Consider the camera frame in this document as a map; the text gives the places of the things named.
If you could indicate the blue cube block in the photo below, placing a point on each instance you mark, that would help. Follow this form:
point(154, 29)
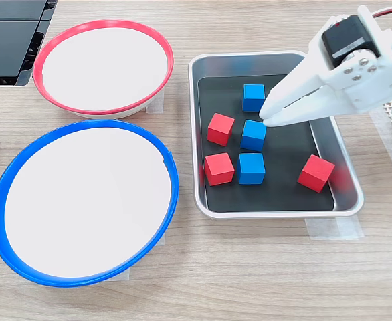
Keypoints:
point(251, 168)
point(253, 135)
point(251, 97)

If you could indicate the red cube block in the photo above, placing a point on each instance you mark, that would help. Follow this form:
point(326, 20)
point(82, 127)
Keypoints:
point(220, 128)
point(218, 168)
point(315, 173)

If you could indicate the silver metal tray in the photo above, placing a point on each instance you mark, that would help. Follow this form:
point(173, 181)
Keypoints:
point(344, 177)

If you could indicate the black tray liner mat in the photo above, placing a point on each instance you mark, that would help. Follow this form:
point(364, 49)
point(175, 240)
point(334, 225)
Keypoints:
point(283, 195)

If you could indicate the wide clear tape strip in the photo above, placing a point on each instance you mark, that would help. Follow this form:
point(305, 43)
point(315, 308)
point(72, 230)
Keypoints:
point(388, 150)

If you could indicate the red-rimmed white dish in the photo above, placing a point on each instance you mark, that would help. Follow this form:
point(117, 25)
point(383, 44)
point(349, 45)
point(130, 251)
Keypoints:
point(105, 67)

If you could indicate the blue-rimmed white dish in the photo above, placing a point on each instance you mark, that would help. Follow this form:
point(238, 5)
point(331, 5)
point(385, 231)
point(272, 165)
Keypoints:
point(85, 204)

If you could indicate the black flat device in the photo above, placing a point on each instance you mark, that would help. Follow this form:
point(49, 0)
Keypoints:
point(5, 47)

